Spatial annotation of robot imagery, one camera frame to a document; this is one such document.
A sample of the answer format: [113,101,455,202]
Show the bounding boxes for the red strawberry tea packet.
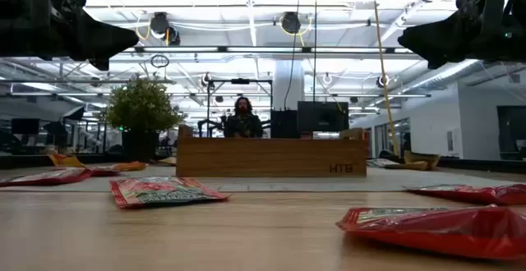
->
[109,176,231,209]
[335,204,526,262]
[404,183,526,206]
[0,168,95,188]
[84,165,122,177]

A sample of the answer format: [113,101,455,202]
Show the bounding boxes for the black background rig frame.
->
[205,77,275,139]

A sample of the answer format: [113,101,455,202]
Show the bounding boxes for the orange tea packet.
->
[114,161,148,172]
[150,156,178,168]
[47,152,87,169]

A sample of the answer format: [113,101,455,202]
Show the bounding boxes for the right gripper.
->
[397,7,509,70]

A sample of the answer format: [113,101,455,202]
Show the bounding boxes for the black cable loop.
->
[150,53,170,69]

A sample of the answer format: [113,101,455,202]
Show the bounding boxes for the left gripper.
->
[28,0,140,71]

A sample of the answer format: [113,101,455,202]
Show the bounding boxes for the green potted plant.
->
[104,76,186,162]

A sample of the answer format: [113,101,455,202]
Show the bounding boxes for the black equipment box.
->
[270,109,299,140]

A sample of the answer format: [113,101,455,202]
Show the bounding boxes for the person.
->
[223,96,264,139]

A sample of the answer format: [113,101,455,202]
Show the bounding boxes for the distant black monitor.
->
[11,117,41,136]

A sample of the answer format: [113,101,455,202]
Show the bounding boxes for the thin black cable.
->
[284,0,301,111]

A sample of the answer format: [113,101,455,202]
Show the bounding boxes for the black ceiling cord reel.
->
[279,11,303,34]
[148,11,182,46]

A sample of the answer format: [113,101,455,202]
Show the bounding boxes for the black tilted screen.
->
[62,105,86,121]

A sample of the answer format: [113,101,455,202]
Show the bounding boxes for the wooden tea organizer box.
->
[176,123,370,178]

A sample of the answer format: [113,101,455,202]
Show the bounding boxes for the grey woven placemat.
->
[0,165,525,193]

